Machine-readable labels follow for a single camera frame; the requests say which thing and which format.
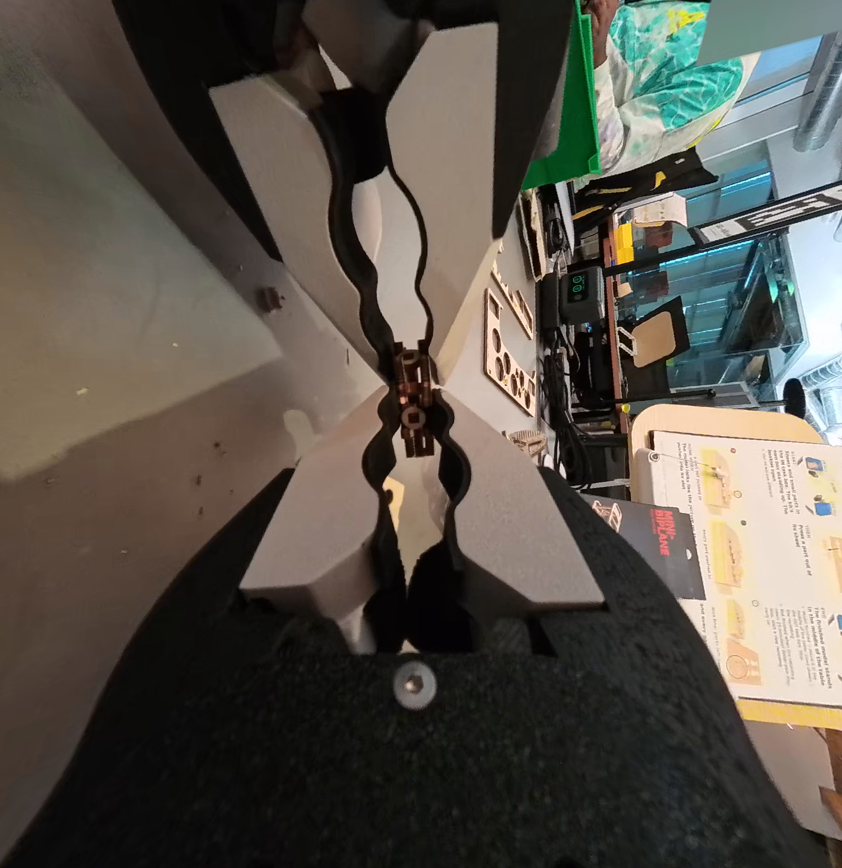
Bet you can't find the small wooden gear assembly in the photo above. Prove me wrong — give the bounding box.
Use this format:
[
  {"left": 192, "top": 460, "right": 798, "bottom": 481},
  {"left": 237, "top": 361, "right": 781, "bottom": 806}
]
[{"left": 393, "top": 341, "right": 440, "bottom": 459}]

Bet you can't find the grey power station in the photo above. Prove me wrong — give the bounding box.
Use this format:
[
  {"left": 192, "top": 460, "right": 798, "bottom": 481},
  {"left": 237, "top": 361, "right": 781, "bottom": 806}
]
[{"left": 558, "top": 266, "right": 607, "bottom": 328}]

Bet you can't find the black cables bundle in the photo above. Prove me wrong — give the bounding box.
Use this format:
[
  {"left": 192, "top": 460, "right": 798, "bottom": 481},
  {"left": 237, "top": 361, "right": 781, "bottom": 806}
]
[{"left": 539, "top": 332, "right": 632, "bottom": 489}]

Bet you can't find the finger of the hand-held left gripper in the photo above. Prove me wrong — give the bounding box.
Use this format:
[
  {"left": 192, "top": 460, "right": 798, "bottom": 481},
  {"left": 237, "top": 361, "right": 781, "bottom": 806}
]
[
  {"left": 209, "top": 73, "right": 398, "bottom": 384},
  {"left": 383, "top": 22, "right": 503, "bottom": 385}
]

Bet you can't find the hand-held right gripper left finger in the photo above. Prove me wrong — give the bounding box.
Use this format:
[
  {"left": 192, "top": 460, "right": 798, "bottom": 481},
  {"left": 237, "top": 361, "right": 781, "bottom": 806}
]
[{"left": 239, "top": 388, "right": 402, "bottom": 653}]

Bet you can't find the silver ventilation duct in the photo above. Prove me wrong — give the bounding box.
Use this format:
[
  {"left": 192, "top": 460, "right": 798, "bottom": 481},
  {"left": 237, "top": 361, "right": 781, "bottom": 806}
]
[
  {"left": 804, "top": 359, "right": 842, "bottom": 428},
  {"left": 794, "top": 30, "right": 842, "bottom": 153}
]

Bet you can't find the green plastic bin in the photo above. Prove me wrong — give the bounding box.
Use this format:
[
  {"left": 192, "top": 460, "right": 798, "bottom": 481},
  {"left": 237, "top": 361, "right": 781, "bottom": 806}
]
[{"left": 521, "top": 0, "right": 602, "bottom": 192}]

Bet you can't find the printed instruction sheet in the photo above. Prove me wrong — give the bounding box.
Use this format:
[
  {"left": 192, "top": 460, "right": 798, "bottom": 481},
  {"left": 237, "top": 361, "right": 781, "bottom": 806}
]
[{"left": 648, "top": 429, "right": 842, "bottom": 709}]

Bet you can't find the black white marker tag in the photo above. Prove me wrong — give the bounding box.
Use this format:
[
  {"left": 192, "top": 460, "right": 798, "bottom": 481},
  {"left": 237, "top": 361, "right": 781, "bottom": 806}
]
[{"left": 743, "top": 190, "right": 842, "bottom": 231}]

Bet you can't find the black and yellow bag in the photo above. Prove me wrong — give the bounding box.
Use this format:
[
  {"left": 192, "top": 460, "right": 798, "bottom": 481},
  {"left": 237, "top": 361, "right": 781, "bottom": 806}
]
[{"left": 573, "top": 146, "right": 720, "bottom": 218}]

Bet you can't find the black chair tan seat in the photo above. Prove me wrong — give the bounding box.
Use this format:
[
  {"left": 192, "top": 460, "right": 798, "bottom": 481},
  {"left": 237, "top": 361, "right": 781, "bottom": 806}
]
[{"left": 616, "top": 296, "right": 691, "bottom": 370}]

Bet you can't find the small wooden model part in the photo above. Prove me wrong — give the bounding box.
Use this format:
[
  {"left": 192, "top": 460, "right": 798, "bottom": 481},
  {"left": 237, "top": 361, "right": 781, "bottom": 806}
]
[{"left": 506, "top": 429, "right": 549, "bottom": 470}]

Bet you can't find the black packet red print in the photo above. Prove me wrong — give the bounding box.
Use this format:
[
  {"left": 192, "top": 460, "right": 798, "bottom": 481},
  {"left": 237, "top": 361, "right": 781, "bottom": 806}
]
[{"left": 582, "top": 497, "right": 707, "bottom": 602}]

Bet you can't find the grey desk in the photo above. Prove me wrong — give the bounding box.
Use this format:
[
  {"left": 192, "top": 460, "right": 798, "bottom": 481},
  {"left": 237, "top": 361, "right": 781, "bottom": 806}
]
[{"left": 0, "top": 0, "right": 571, "bottom": 868}]

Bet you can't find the pale wooden board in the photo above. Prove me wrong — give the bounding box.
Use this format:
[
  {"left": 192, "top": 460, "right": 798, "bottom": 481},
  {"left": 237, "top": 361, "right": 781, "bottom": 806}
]
[{"left": 628, "top": 403, "right": 829, "bottom": 503}]

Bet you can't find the wooden sheet with round holes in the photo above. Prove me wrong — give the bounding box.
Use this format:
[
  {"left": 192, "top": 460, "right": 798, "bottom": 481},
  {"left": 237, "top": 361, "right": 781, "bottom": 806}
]
[{"left": 483, "top": 288, "right": 537, "bottom": 416}]

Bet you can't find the wooden sheet with slots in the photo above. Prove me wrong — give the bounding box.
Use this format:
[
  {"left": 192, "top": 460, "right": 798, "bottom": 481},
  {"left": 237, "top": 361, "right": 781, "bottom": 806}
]
[{"left": 490, "top": 259, "right": 535, "bottom": 340}]

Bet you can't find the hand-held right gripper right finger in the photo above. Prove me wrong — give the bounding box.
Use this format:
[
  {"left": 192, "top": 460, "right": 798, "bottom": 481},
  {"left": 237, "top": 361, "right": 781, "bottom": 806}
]
[{"left": 431, "top": 388, "right": 606, "bottom": 632}]

